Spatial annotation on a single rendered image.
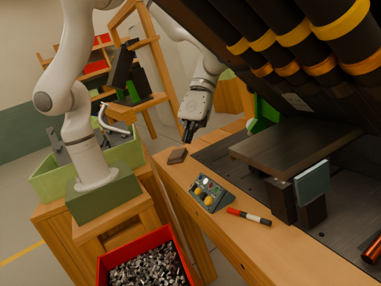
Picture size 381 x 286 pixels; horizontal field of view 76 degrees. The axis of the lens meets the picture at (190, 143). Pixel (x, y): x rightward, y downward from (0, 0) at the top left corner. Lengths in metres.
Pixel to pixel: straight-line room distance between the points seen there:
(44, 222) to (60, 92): 0.82
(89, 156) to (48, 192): 0.61
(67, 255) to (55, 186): 0.40
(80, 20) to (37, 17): 6.84
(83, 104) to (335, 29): 0.95
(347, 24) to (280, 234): 0.49
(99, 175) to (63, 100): 0.32
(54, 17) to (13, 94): 2.19
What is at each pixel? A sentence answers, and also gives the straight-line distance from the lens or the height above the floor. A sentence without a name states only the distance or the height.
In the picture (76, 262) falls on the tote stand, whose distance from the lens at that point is 1.71.
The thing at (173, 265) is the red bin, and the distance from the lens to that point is 0.68.
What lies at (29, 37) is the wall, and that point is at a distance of 7.67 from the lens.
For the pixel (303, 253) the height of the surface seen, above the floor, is 0.90.
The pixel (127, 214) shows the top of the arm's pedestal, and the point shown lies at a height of 0.83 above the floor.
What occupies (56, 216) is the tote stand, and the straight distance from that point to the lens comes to 1.54.
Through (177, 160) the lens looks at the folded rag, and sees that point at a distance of 1.08.
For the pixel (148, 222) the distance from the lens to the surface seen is 1.08.
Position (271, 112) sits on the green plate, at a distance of 0.68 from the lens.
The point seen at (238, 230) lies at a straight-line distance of 0.67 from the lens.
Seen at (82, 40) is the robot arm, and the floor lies 1.47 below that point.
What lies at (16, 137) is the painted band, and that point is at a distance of 7.72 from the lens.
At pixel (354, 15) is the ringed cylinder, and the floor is 1.34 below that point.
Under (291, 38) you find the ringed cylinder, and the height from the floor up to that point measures 1.33.
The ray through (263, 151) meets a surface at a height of 1.13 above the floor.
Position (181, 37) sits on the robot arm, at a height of 1.38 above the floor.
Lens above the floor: 1.36
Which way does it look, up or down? 21 degrees down
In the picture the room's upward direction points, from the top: 18 degrees counter-clockwise
